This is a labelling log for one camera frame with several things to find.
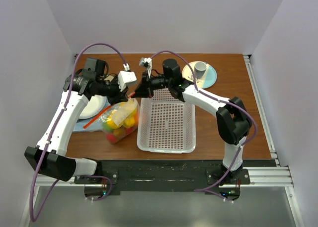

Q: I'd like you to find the aluminium frame rail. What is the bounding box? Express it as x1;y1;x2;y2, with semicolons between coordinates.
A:
243;55;294;188

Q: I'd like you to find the white ceramic bowl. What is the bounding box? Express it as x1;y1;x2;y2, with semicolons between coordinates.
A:
79;95;107;119

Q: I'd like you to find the small grey cup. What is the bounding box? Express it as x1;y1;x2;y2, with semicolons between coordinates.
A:
194;62;207;78

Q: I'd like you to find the pastel ceramic plate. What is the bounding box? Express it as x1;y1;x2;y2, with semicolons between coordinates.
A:
182;61;217;89

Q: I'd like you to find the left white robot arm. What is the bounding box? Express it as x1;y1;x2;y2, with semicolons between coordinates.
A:
24;58;129;183

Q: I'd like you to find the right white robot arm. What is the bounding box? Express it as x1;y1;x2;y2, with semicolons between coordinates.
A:
132;58;252;184

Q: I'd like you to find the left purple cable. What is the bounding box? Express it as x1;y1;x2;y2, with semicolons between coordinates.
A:
29;42;129;223

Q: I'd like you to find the purple cable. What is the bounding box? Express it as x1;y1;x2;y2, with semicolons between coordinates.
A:
150;50;258;203
29;42;129;223

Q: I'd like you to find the white perforated plastic basket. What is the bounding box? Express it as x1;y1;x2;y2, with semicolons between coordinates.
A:
137;89;196;154

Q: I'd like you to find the cream enamel mug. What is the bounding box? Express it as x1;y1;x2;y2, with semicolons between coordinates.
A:
104;75;118;84

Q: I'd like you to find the blue checkered cloth mat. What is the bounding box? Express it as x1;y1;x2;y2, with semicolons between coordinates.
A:
73;100;110;133

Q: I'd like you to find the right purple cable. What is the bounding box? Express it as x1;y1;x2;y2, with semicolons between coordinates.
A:
150;50;258;203

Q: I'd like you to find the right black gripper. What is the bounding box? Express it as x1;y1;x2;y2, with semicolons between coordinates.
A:
132;70;172;98

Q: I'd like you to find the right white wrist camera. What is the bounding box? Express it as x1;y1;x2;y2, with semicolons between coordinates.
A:
139;58;152;77

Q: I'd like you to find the clear zip top bag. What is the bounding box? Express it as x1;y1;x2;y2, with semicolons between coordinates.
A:
84;97;140;144

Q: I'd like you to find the yellow fake bell pepper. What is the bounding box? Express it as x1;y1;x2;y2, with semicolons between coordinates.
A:
106;119;119;129

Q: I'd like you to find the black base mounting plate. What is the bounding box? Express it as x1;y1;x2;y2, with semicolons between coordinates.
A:
74;159;277;196

